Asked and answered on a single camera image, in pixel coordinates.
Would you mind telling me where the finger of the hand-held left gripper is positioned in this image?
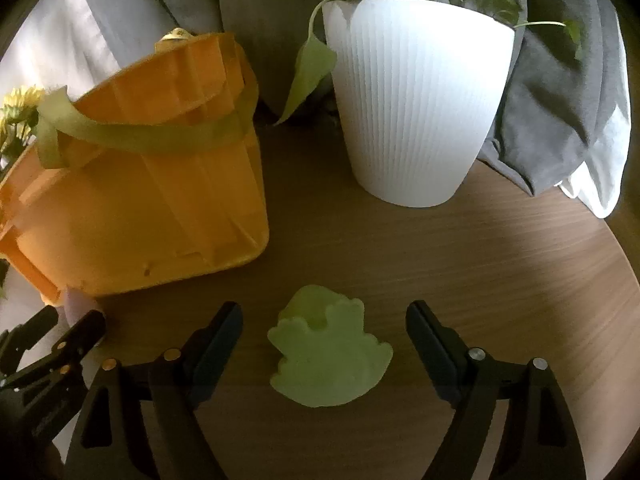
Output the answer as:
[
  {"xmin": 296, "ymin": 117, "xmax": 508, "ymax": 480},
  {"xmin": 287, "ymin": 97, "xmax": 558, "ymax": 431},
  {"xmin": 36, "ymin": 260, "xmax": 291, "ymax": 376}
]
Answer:
[
  {"xmin": 0, "ymin": 305, "xmax": 59, "ymax": 362},
  {"xmin": 10, "ymin": 310, "xmax": 107, "ymax": 387}
]

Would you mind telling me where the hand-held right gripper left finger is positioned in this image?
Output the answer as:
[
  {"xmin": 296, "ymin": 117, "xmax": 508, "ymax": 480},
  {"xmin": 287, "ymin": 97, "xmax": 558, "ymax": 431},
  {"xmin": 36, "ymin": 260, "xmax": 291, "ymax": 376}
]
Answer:
[{"xmin": 62, "ymin": 301, "xmax": 244, "ymax": 480}]

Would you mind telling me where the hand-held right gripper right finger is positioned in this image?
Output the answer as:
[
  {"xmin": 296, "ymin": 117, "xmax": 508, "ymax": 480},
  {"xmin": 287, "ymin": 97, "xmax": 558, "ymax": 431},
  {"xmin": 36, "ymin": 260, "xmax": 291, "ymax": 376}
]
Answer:
[{"xmin": 406, "ymin": 300, "xmax": 587, "ymax": 480}]

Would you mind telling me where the light green frog soft toy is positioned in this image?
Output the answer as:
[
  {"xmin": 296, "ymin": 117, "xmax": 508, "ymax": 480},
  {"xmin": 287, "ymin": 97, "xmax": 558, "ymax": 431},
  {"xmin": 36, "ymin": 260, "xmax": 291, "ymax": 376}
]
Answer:
[{"xmin": 266, "ymin": 284, "xmax": 394, "ymax": 408}]

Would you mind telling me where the yellow storage basket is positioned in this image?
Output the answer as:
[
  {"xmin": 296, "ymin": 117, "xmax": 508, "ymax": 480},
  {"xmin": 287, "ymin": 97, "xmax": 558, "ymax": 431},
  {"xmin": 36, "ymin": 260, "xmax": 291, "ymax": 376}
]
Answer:
[{"xmin": 0, "ymin": 27, "xmax": 271, "ymax": 306}]

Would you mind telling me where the artificial sunflower bouquet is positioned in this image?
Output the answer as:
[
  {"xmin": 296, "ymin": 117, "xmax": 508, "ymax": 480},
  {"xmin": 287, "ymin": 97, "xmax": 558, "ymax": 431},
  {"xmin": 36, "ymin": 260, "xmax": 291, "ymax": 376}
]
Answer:
[{"xmin": 0, "ymin": 85, "xmax": 48, "ymax": 181}]

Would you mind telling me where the white ribbed plant pot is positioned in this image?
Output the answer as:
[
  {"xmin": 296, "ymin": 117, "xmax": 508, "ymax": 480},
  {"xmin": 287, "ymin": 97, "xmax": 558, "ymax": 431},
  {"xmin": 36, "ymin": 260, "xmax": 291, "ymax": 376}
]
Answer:
[{"xmin": 321, "ymin": 0, "xmax": 516, "ymax": 208}]

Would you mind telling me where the white sheer curtain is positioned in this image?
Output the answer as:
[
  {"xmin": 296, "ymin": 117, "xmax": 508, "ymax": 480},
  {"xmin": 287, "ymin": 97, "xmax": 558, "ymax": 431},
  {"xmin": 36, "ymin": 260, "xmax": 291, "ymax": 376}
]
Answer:
[
  {"xmin": 557, "ymin": 105, "xmax": 632, "ymax": 218},
  {"xmin": 0, "ymin": 0, "xmax": 126, "ymax": 96}
]

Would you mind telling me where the grey curtain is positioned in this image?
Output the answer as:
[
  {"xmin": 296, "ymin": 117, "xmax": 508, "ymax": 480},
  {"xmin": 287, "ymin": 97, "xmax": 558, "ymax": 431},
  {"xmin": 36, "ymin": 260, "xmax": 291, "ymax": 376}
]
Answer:
[{"xmin": 75, "ymin": 0, "xmax": 626, "ymax": 198}]

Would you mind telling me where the green leafy plant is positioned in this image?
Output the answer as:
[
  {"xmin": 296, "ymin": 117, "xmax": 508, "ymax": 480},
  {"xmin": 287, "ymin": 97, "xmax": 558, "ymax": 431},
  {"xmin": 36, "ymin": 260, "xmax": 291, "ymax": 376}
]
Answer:
[{"xmin": 274, "ymin": 0, "xmax": 586, "ymax": 126}]

